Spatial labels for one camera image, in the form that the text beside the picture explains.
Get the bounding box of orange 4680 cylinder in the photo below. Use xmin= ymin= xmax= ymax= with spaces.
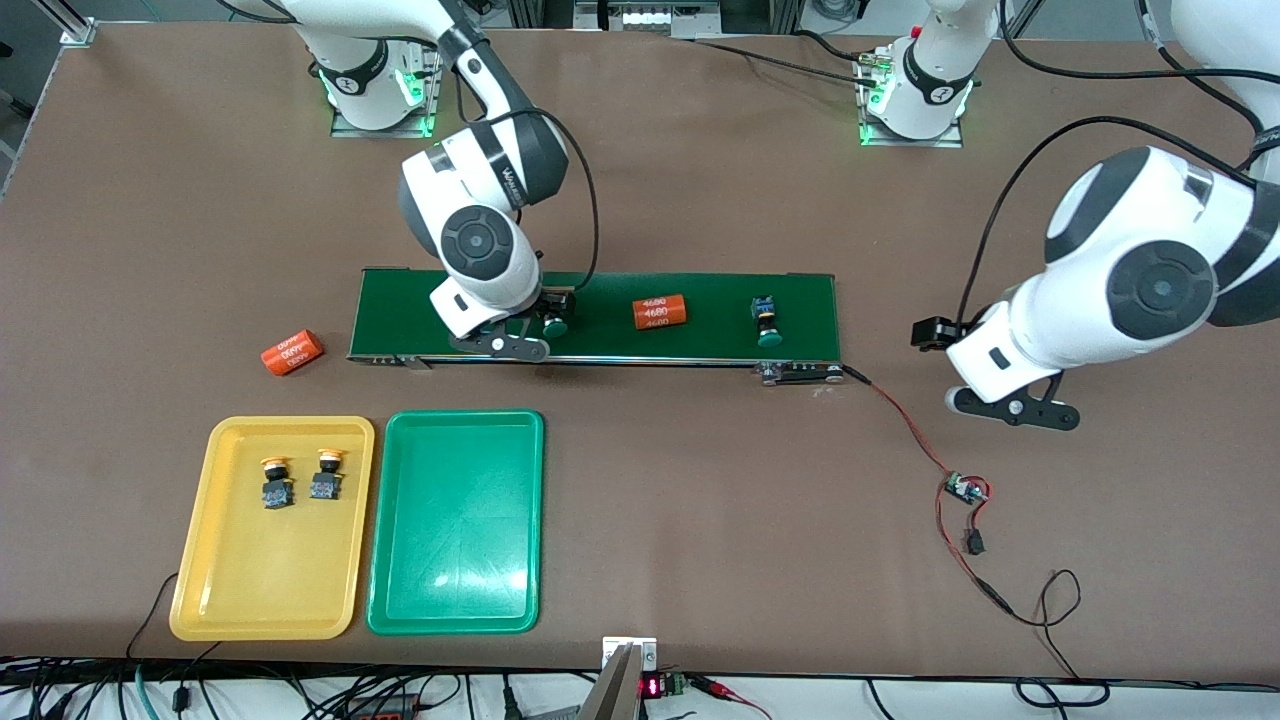
xmin=262 ymin=329 xmax=325 ymax=377
xmin=634 ymin=294 xmax=689 ymax=330

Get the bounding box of green conveyor belt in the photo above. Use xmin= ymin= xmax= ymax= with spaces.
xmin=347 ymin=267 xmax=847 ymax=387

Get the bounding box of green plastic tray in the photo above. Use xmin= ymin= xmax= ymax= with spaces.
xmin=366 ymin=409 xmax=546 ymax=637

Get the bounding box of metal equipment rack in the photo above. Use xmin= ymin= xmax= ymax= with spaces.
xmin=505 ymin=0 xmax=801 ymax=41

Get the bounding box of yellow plastic tray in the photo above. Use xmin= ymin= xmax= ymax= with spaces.
xmin=168 ymin=415 xmax=376 ymax=642

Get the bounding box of red clip lead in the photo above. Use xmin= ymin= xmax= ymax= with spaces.
xmin=695 ymin=676 xmax=771 ymax=720

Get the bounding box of red and black wire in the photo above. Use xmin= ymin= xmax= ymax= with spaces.
xmin=845 ymin=365 xmax=1013 ymax=616

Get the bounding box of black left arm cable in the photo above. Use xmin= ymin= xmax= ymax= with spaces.
xmin=955 ymin=0 xmax=1280 ymax=331

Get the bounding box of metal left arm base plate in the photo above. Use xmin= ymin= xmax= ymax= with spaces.
xmin=858 ymin=45 xmax=966 ymax=149

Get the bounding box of thin black looped cable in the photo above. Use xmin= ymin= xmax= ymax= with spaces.
xmin=1008 ymin=570 xmax=1111 ymax=709

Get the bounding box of black cable with metal plug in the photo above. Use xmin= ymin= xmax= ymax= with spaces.
xmin=690 ymin=30 xmax=886 ymax=86

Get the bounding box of grey metal camera bracket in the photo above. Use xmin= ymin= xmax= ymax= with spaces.
xmin=602 ymin=636 xmax=659 ymax=720

